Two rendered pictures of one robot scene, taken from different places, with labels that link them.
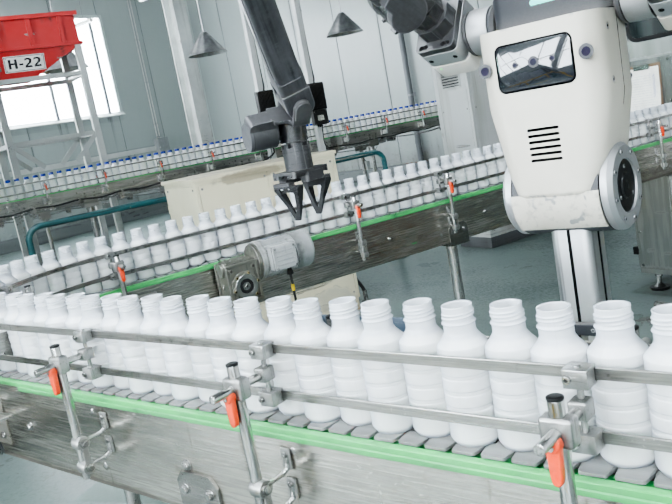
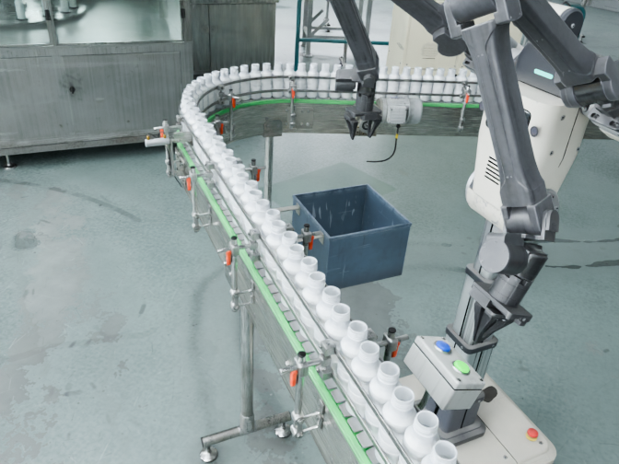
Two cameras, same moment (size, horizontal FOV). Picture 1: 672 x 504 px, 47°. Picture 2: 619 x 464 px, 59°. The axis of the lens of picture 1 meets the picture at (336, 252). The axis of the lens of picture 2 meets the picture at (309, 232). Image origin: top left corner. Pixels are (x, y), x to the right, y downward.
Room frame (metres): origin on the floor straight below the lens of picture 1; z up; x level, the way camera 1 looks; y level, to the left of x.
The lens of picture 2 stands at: (-0.05, -0.48, 1.87)
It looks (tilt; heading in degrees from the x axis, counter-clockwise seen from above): 31 degrees down; 23
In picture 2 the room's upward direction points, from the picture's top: 4 degrees clockwise
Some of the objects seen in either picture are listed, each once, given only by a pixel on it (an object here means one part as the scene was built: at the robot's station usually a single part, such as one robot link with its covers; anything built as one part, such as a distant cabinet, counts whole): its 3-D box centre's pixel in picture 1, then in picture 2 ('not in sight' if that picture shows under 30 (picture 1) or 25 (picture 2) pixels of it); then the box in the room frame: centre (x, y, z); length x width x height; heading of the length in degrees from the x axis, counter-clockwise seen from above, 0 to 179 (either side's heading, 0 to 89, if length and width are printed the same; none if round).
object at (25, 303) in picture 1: (34, 334); (203, 141); (1.52, 0.63, 1.08); 0.06 x 0.06 x 0.17
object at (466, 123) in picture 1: (491, 137); not in sight; (7.19, -1.62, 0.96); 0.82 x 0.50 x 1.91; 121
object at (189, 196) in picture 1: (264, 246); (447, 62); (5.48, 0.50, 0.59); 1.10 x 0.62 x 1.18; 121
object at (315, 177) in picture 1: (310, 192); (367, 124); (1.58, 0.03, 1.26); 0.07 x 0.07 x 0.09; 47
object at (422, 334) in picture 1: (427, 366); (307, 289); (0.90, -0.08, 1.08); 0.06 x 0.06 x 0.17
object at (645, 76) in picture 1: (643, 92); not in sight; (4.47, -1.92, 1.22); 0.23 x 0.04 x 0.32; 31
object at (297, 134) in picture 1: (289, 130); (365, 84); (1.56, 0.05, 1.39); 0.07 x 0.06 x 0.07; 112
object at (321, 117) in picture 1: (316, 105); not in sight; (7.56, -0.07, 1.55); 0.17 x 0.15 x 0.42; 121
